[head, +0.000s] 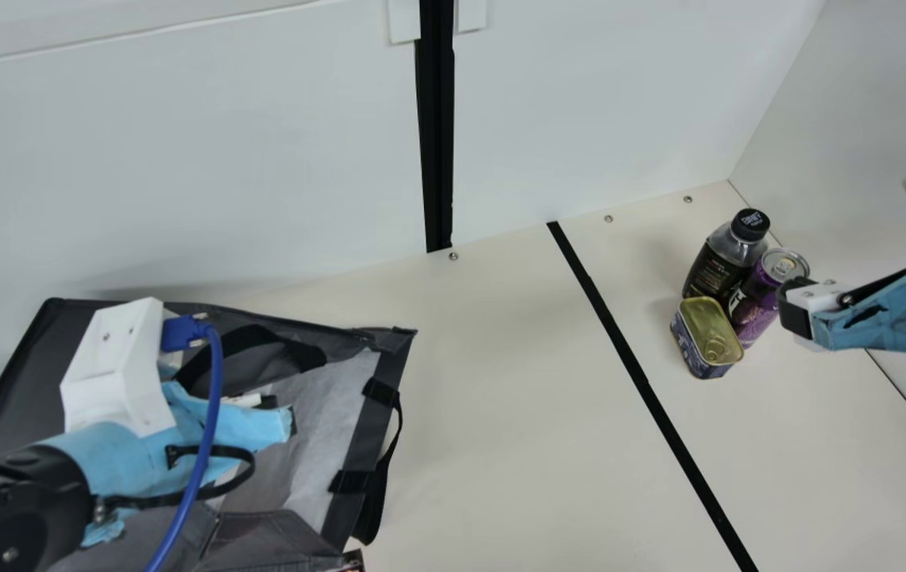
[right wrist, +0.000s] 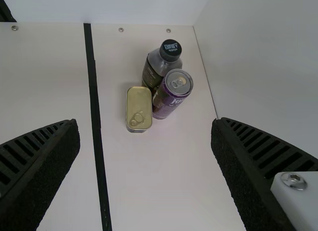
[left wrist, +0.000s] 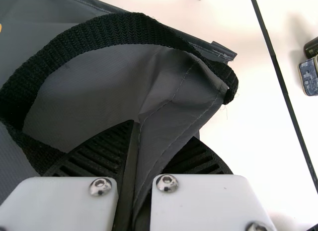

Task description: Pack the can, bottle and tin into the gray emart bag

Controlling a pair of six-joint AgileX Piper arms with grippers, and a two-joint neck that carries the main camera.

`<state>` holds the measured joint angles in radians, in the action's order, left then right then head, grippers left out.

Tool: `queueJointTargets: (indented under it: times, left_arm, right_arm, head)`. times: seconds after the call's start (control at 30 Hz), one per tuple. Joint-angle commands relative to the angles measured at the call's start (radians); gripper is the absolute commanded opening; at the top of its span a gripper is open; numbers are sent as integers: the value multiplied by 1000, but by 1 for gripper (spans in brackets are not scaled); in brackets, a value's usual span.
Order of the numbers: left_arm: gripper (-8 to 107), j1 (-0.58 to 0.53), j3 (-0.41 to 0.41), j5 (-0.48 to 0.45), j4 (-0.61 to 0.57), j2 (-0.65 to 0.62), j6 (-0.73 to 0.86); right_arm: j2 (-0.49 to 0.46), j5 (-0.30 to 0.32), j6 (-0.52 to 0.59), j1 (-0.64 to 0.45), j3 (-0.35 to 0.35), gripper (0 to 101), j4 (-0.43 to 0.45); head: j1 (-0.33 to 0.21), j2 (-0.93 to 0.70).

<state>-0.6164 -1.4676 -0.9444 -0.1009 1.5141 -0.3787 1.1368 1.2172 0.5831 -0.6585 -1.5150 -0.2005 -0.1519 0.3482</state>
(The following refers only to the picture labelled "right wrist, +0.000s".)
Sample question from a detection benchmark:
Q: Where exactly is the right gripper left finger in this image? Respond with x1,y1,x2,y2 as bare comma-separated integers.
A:
0,118,81,231

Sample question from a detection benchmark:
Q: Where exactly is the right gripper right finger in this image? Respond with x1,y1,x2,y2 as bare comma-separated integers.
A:
210,117,318,231

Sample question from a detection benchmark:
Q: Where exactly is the purple can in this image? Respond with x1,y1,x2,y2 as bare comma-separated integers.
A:
152,69,194,120

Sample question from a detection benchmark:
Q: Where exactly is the gold rectangular tin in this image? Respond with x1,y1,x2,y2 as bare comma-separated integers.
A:
125,85,153,134

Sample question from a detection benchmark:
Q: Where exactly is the dark coffee bottle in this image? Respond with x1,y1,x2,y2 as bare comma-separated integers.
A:
141,39,183,93

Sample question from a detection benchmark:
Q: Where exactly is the black strip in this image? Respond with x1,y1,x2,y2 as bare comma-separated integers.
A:
83,22,113,231

